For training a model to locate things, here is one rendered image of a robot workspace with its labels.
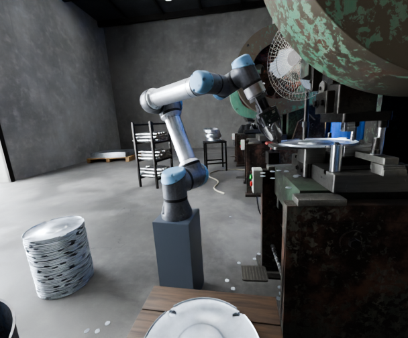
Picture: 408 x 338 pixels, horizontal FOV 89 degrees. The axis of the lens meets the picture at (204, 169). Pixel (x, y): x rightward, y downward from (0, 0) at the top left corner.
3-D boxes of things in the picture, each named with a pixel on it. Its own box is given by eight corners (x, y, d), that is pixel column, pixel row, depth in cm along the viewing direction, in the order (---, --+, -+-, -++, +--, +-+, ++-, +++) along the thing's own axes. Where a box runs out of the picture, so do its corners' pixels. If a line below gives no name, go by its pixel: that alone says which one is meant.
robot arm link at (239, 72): (234, 64, 83) (252, 51, 78) (246, 90, 85) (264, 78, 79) (225, 66, 78) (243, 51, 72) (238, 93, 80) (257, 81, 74)
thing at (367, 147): (343, 156, 77) (345, 143, 76) (325, 151, 91) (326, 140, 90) (370, 155, 76) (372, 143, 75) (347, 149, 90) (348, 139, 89)
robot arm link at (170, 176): (158, 197, 100) (154, 170, 97) (178, 189, 110) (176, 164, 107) (174, 202, 92) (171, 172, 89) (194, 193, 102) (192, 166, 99)
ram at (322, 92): (324, 115, 74) (330, 22, 68) (309, 115, 89) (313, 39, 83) (376, 111, 72) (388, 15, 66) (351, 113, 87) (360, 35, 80)
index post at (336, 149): (332, 172, 67) (334, 143, 65) (327, 170, 70) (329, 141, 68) (341, 172, 67) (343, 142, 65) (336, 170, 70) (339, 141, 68)
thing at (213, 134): (206, 172, 378) (203, 128, 361) (203, 167, 422) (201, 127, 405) (227, 170, 381) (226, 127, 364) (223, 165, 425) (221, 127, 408)
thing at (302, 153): (273, 179, 82) (274, 145, 79) (267, 171, 96) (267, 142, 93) (341, 178, 79) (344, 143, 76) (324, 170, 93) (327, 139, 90)
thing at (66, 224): (29, 249, 98) (28, 247, 98) (17, 231, 117) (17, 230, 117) (92, 224, 120) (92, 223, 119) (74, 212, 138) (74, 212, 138)
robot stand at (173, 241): (161, 302, 106) (151, 221, 96) (174, 277, 123) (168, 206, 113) (194, 308, 101) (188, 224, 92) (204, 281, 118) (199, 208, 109)
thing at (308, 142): (378, 145, 68) (378, 143, 68) (287, 149, 72) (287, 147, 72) (334, 138, 96) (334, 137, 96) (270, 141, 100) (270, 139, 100)
